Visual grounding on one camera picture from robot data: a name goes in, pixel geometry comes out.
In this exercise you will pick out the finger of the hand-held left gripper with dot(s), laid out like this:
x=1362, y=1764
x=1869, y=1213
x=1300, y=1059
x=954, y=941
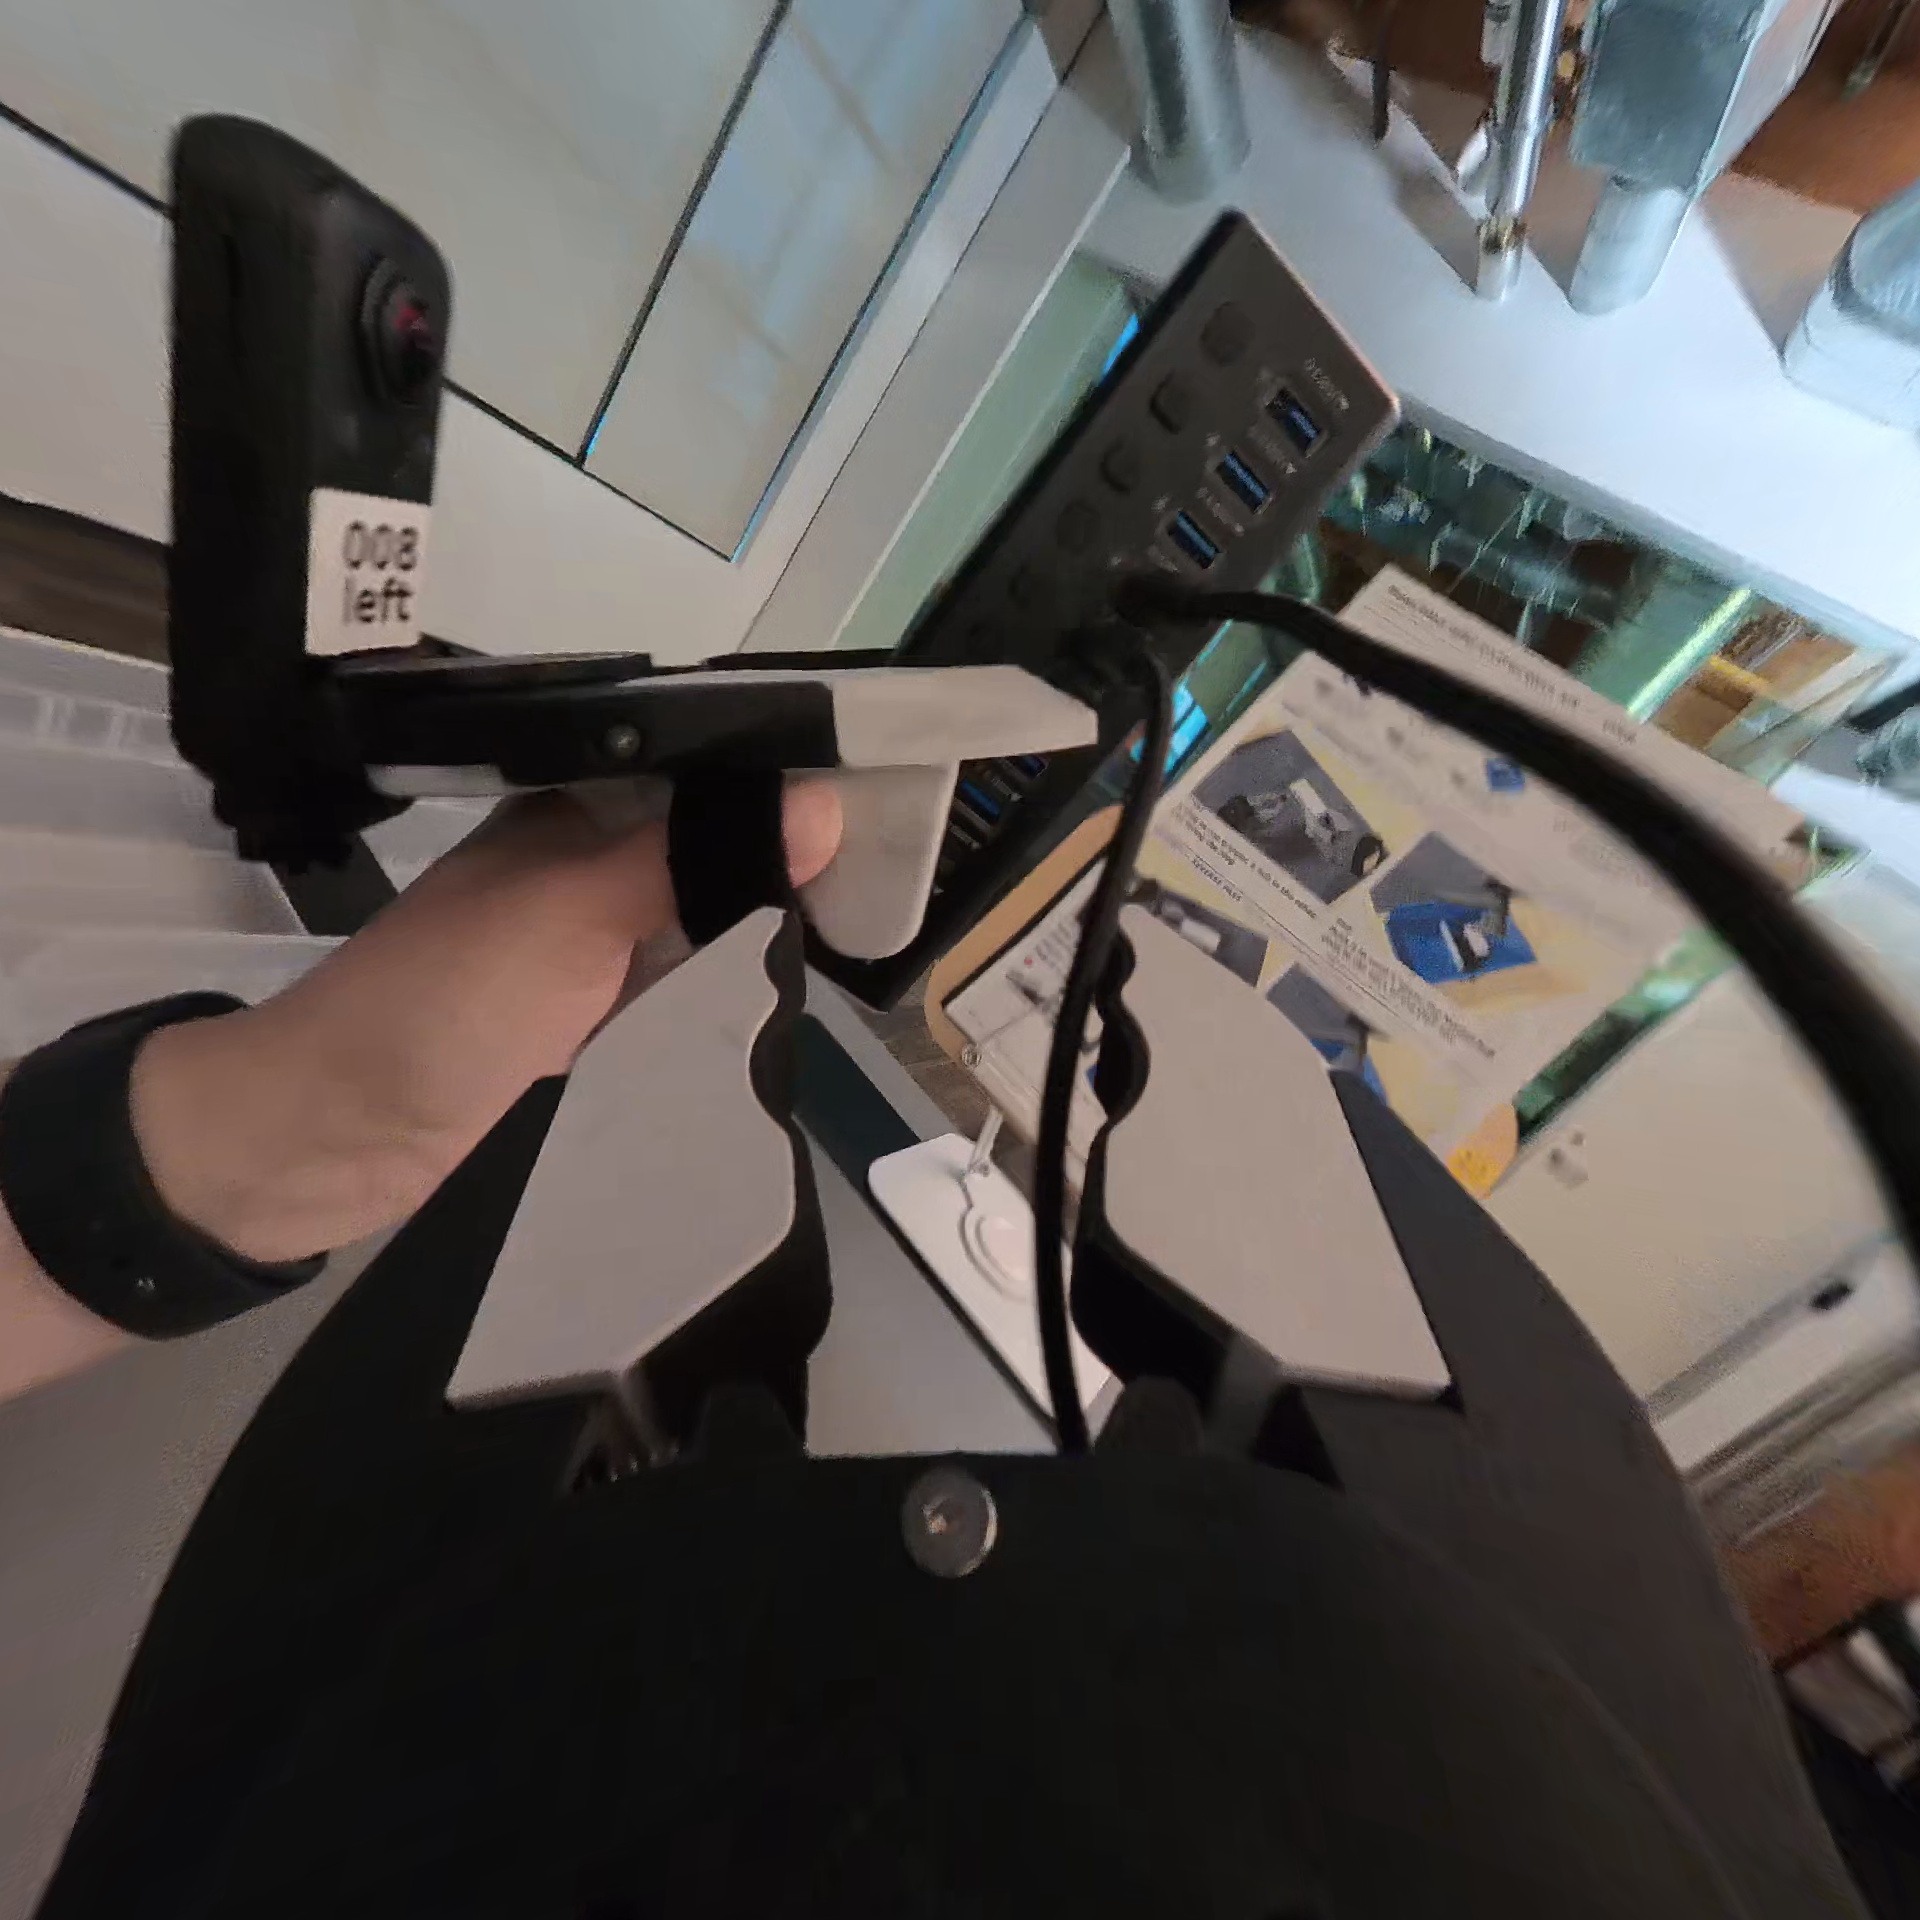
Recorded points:
x=884, y=863
x=960, y=713

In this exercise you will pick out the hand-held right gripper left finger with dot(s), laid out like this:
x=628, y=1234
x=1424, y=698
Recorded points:
x=660, y=1185

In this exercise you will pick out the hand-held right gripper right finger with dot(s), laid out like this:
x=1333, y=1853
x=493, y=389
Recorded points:
x=1259, y=1201

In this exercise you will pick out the black usb hub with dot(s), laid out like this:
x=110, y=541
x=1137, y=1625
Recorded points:
x=1276, y=346

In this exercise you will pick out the person's left forearm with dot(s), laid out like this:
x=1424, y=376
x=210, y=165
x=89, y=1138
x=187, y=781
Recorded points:
x=32, y=1336

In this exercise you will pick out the person's left hand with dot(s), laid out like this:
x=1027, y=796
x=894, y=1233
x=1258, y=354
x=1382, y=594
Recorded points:
x=405, y=1066

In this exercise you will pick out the white flat device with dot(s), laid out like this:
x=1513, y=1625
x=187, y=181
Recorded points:
x=954, y=1201

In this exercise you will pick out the printed instruction sheet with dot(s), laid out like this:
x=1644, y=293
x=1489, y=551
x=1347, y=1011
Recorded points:
x=1424, y=839

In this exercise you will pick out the white translucent bin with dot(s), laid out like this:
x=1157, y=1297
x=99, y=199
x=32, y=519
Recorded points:
x=89, y=809

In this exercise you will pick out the black wristband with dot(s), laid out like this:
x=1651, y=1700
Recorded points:
x=106, y=1170

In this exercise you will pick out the thin metal rod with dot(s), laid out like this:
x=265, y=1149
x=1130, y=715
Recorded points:
x=1507, y=148

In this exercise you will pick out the metal duct pipe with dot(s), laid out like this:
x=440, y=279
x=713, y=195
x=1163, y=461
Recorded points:
x=1860, y=323
x=1651, y=136
x=1185, y=90

